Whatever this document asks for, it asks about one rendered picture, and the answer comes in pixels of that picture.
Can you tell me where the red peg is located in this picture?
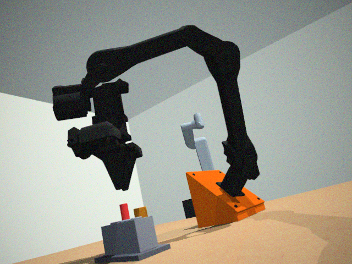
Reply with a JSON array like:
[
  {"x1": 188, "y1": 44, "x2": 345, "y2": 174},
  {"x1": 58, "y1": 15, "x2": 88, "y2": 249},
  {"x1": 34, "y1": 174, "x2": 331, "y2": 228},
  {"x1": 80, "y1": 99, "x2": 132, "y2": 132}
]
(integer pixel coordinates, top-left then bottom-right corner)
[{"x1": 120, "y1": 203, "x2": 130, "y2": 220}]

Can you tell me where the orange cylinder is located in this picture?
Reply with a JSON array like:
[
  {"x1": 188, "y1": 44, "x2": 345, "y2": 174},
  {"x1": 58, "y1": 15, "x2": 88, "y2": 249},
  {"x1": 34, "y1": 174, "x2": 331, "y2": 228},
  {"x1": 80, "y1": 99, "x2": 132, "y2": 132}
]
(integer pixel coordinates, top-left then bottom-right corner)
[{"x1": 134, "y1": 206, "x2": 148, "y2": 218}]

